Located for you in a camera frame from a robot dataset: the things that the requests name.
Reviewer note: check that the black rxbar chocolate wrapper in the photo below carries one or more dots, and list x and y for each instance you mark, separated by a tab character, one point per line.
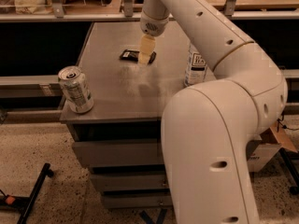
132	55

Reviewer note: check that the grey top drawer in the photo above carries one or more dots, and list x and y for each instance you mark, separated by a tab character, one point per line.
117	153

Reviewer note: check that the grey drawer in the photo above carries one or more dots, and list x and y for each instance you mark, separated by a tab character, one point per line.
117	153
130	181
156	199

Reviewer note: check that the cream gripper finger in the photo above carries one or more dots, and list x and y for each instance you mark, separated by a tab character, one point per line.
147	46

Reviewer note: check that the black stand leg right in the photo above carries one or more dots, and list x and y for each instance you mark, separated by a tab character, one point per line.
289	159

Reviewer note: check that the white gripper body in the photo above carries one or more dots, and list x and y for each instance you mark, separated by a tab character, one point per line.
154	26

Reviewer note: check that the grey bottom drawer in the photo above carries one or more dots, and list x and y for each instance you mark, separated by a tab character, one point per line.
156	199

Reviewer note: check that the clear water bottle white cap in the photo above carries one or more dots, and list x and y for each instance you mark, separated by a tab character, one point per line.
195	71

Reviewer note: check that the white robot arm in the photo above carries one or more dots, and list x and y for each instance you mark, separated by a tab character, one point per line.
206	127

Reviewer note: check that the grey drawer cabinet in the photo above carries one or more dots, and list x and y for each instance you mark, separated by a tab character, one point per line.
128	100

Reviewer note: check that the grey middle drawer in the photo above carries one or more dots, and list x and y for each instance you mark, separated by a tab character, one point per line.
130	181

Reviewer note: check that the silver 7up soda can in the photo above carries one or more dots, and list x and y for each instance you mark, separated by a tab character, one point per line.
73	83

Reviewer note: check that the white cardboard box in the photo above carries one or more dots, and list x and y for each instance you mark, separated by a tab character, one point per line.
261	150

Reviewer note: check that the metal shelf rail frame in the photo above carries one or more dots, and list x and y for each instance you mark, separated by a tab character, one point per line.
120	10

